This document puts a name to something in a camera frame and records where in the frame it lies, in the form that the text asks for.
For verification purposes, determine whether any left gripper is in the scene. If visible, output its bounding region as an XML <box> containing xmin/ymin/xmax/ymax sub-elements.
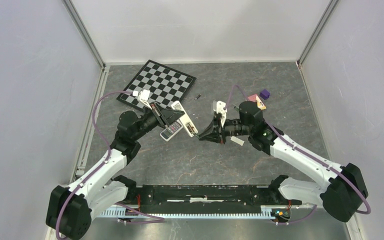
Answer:
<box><xmin>132</xmin><ymin>101</ymin><xmax>184</xmax><ymax>141</ymax></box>

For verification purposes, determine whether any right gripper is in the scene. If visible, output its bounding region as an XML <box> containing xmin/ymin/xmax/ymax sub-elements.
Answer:
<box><xmin>198</xmin><ymin>114</ymin><xmax>252</xmax><ymax>144</ymax></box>

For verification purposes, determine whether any long white remote control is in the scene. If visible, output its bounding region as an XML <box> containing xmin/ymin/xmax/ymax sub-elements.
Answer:
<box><xmin>170</xmin><ymin>100</ymin><xmax>199</xmax><ymax>137</ymax></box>

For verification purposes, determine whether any white battery cover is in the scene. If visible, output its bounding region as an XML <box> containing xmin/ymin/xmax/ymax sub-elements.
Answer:
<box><xmin>230</xmin><ymin>136</ymin><xmax>245</xmax><ymax>146</ymax></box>

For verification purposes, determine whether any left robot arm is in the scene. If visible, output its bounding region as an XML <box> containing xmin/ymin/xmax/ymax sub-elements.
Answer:
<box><xmin>45</xmin><ymin>102</ymin><xmax>185</xmax><ymax>240</ymax></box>

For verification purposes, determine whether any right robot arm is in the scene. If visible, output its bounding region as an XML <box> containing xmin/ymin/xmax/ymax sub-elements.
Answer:
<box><xmin>198</xmin><ymin>101</ymin><xmax>372</xmax><ymax>223</ymax></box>

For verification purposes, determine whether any short white remote control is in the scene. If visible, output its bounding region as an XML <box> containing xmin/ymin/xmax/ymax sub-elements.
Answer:
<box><xmin>160</xmin><ymin>120</ymin><xmax>184</xmax><ymax>142</ymax></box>

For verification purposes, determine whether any black and grey chessboard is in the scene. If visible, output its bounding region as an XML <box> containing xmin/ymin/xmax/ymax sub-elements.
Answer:
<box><xmin>124</xmin><ymin>60</ymin><xmax>197</xmax><ymax>108</ymax></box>

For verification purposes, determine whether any red and yellow block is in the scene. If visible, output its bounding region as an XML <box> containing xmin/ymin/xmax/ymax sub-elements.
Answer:
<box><xmin>247</xmin><ymin>94</ymin><xmax>267</xmax><ymax>111</ymax></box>

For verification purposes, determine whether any purple cube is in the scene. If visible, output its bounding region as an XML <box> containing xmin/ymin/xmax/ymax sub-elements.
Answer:
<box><xmin>259</xmin><ymin>89</ymin><xmax>271</xmax><ymax>100</ymax></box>

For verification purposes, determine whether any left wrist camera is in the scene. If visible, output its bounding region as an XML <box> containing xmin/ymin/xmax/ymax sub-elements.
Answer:
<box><xmin>132</xmin><ymin>89</ymin><xmax>152</xmax><ymax>109</ymax></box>

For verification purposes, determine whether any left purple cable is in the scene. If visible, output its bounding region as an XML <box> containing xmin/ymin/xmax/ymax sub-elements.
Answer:
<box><xmin>55</xmin><ymin>91</ymin><xmax>137</xmax><ymax>240</ymax></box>

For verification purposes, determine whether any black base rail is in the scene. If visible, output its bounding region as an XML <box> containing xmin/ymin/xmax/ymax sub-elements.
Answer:
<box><xmin>120</xmin><ymin>184</ymin><xmax>302</xmax><ymax>214</ymax></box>

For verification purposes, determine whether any white slotted cable duct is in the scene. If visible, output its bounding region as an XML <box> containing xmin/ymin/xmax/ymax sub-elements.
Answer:
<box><xmin>97</xmin><ymin>205</ymin><xmax>275</xmax><ymax>220</ymax></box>

